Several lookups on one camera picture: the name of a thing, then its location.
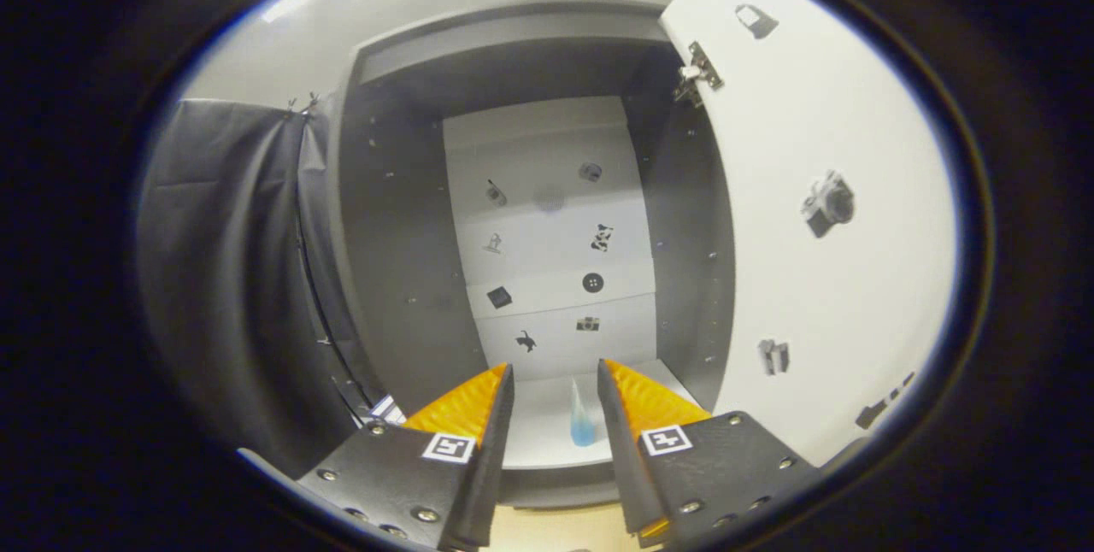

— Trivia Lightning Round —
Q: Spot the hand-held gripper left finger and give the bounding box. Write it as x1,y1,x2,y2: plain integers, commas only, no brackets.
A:
295,362,516,551

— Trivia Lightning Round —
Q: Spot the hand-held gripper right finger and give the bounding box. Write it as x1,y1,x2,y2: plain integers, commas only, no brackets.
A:
597,358,821,549

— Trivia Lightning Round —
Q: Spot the translucent blue white bottle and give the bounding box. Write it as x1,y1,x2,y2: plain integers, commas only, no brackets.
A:
569,377,603,448

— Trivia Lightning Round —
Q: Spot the dark grey cabinet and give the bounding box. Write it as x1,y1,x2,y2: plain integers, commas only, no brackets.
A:
329,0,738,508

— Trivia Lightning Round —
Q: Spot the metal door hinge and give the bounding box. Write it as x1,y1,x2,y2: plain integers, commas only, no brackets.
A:
673,41,725,107

